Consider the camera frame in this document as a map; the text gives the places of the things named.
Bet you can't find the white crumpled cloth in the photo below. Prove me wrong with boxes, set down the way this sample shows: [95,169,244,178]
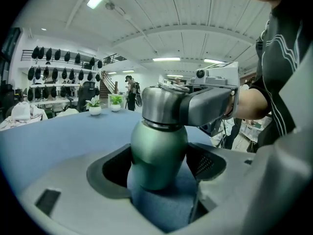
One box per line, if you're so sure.
[0,101,49,132]

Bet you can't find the white shelving rack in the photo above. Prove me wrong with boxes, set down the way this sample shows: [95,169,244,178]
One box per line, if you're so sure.
[21,47,103,107]

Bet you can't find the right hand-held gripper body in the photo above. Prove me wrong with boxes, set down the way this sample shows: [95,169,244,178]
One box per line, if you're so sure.
[190,61,240,137]

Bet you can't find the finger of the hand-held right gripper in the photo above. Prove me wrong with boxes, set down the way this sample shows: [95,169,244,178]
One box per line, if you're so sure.
[179,86,233,127]
[188,83,211,94]

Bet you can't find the black balcony railing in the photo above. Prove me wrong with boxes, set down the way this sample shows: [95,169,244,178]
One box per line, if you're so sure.
[102,53,128,66]

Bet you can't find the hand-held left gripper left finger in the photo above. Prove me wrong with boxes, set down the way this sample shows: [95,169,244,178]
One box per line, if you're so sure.
[18,142,161,235]

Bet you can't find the green metal bottle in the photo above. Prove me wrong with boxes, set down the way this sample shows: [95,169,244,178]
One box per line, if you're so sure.
[127,118,189,191]

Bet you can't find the wooden staircase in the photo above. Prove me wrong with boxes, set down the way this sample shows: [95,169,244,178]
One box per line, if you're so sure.
[99,70,118,95]

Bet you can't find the gripper fisheye camera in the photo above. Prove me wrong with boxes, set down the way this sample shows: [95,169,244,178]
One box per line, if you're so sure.
[195,68,210,80]

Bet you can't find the small white potted plant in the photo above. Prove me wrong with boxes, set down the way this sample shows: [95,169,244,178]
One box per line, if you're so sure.
[109,94,122,113]
[84,96,102,117]

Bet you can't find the person's right forearm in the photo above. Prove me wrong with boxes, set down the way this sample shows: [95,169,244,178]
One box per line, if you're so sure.
[231,86,271,121]

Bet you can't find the silver metal bottle lid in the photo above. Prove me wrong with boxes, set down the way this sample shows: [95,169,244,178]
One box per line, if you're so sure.
[141,81,190,132]

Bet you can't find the black office chair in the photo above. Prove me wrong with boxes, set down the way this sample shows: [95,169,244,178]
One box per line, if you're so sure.
[77,81,100,112]

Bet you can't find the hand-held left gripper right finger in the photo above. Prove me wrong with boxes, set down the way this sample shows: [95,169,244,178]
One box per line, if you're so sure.
[168,142,260,235]

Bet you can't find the person's black striped shirt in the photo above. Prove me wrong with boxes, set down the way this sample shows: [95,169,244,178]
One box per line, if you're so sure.
[249,0,313,154]

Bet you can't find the rows of black caps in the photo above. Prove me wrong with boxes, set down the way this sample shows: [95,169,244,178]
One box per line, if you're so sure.
[26,45,103,102]

